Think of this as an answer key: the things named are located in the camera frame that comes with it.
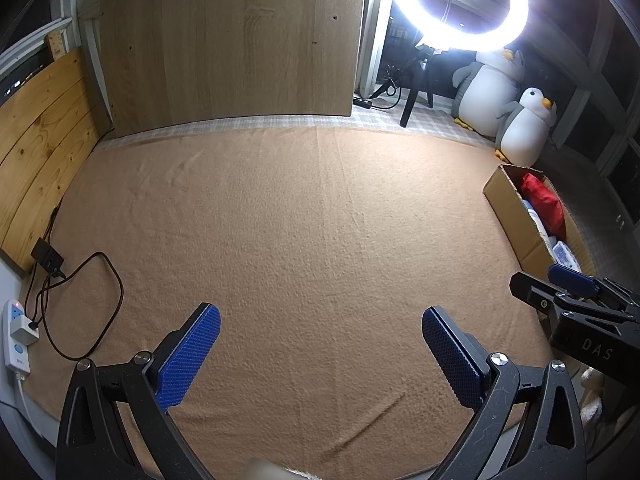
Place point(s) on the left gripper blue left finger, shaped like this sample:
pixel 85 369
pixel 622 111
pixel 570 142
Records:
pixel 181 354

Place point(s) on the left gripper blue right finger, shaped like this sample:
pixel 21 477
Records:
pixel 458 355

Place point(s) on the white lotion bottle blue cap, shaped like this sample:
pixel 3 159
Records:
pixel 538 223

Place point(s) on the red cloth pouch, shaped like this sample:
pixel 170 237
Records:
pixel 546 204

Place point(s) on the white dotted tissue pack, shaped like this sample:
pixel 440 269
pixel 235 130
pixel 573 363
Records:
pixel 564 256

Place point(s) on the right gloved hand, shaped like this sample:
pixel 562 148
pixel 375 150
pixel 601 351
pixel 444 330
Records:
pixel 593 382

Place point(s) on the cardboard box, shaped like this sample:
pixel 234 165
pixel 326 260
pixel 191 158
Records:
pixel 502 192

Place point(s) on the black charger adapter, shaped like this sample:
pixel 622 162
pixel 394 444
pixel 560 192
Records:
pixel 47 257

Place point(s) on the white power strip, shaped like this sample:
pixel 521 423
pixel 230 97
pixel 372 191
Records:
pixel 17 337

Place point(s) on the small penguin plush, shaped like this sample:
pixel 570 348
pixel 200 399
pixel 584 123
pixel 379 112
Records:
pixel 524 126

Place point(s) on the pine wood headboard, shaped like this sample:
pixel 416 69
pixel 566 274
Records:
pixel 48 129

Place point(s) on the large penguin plush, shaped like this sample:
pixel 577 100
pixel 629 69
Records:
pixel 484 87

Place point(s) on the black power strip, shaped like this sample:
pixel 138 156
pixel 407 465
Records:
pixel 357 101

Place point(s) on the black tripod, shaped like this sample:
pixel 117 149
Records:
pixel 405 74

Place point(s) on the wooden board panel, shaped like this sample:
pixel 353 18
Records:
pixel 166 62

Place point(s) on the ring light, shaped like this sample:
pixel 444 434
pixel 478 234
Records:
pixel 470 25

